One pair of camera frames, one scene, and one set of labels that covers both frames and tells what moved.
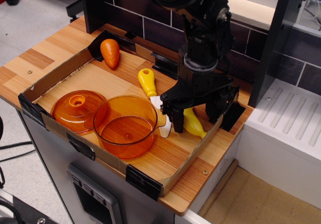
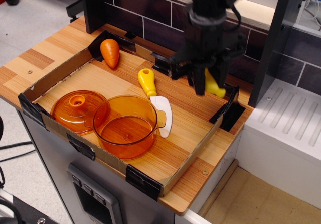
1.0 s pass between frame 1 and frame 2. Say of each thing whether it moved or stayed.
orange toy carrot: stayed
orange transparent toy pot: stayed
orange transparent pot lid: stayed
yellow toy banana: moved
